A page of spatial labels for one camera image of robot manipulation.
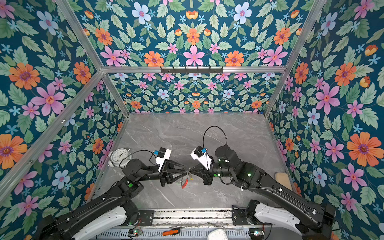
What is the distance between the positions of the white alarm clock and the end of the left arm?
0.46 metres

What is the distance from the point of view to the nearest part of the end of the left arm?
0.57 meters

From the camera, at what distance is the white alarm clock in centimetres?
91
